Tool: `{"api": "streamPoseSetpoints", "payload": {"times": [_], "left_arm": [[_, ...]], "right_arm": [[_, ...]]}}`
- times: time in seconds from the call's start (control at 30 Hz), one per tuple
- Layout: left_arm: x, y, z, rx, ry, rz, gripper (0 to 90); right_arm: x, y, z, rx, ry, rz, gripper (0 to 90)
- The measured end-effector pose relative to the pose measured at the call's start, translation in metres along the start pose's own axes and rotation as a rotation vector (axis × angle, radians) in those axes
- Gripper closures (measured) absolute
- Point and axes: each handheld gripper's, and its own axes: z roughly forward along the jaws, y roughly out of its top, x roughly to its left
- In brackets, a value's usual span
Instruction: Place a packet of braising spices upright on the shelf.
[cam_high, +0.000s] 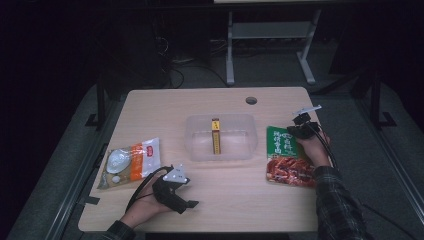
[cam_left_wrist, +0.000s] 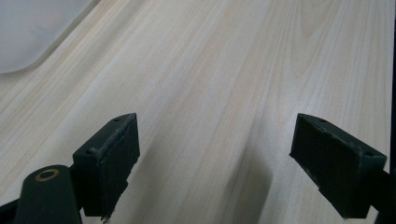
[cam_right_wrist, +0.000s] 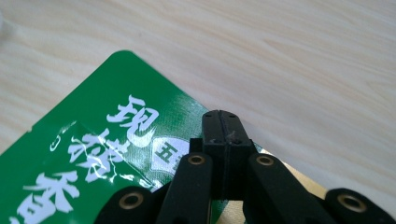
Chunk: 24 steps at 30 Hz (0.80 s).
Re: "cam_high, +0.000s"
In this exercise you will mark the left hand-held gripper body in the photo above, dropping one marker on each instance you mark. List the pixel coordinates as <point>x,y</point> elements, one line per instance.
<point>168,195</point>

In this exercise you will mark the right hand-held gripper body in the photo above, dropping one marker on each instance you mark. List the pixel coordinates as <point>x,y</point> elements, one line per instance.
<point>305,128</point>

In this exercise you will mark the green red seasoning packet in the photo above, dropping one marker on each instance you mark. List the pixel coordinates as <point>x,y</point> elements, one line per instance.
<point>286,170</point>

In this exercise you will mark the orange white food packet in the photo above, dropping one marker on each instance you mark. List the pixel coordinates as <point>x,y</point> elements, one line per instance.
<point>133,161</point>

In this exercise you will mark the small pink yellow box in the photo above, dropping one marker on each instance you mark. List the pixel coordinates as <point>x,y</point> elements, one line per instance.
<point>216,140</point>

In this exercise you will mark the clear plastic container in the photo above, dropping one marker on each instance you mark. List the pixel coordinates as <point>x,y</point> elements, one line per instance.
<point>236,140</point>

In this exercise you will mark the person's right hand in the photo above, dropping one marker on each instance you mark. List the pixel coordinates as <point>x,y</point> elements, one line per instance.
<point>316,150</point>

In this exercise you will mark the person's left hand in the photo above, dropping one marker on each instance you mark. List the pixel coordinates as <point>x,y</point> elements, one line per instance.
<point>143,208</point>

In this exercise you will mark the black metal stand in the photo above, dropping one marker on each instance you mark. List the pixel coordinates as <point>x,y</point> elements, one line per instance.
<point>101,106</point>
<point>376,103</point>

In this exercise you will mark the black tape strip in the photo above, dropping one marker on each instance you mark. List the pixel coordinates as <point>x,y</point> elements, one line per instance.
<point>90,200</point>

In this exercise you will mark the grey metal desk frame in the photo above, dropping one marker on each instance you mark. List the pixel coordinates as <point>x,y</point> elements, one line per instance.
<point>270,30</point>

